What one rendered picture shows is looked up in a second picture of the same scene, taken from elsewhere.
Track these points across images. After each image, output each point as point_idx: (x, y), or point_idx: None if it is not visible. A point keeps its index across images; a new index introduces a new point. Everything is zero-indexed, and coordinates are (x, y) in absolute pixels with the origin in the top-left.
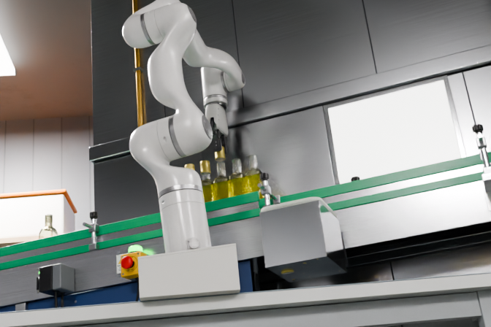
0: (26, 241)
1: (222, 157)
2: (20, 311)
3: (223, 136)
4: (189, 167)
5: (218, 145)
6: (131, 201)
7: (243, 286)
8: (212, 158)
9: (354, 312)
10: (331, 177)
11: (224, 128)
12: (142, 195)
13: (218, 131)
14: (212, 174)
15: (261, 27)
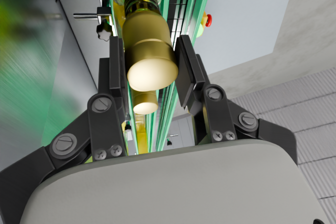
0: (169, 125)
1: (162, 17)
2: None
3: (125, 152)
4: (155, 96)
5: (200, 58)
6: (91, 159)
7: None
8: (6, 164)
9: None
10: None
11: (163, 204)
12: (86, 162)
13: (234, 135)
14: (30, 104)
15: None
